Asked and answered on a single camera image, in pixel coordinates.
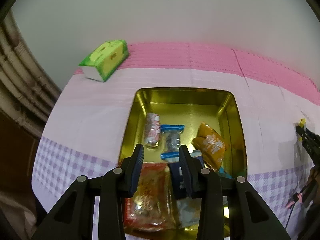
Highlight clear candy wrapper yellow edges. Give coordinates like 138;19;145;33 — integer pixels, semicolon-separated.
295;117;307;140

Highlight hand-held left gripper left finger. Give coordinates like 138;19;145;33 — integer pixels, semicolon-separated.
30;144;145;240

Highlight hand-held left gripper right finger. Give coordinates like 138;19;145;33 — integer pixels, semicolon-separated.
179;144;292;240

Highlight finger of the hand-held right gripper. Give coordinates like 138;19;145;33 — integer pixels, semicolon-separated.
296;125;320;167

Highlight thin black cable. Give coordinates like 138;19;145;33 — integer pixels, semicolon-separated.
284;177;302;229

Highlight green tissue pack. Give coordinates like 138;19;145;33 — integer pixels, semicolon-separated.
79;39;129;82

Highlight navy cracker packet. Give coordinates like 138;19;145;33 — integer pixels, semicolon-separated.
168;154;207;230

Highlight clear packet of golden snacks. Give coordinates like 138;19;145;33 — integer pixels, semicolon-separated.
131;164;173;220

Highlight yellow snack packet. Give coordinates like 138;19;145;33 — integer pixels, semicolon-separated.
191;122;226;172

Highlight red snack packet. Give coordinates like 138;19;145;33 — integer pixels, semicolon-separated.
124;162;175;232

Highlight brown rectangular tin box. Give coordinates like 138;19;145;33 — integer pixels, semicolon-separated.
117;87;248;238

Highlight blue candy wrapper red label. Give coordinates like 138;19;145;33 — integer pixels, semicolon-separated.
159;124;185;162

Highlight pink patterned snack packet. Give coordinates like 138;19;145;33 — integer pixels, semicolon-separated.
144;112;161;148

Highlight beige curtain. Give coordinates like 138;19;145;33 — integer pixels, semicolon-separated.
0;12;62;138

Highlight small blue dark candy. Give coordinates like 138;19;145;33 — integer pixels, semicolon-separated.
217;167;234;179

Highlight pink and purple checked bedsheet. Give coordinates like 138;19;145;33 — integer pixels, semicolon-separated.
31;42;320;240

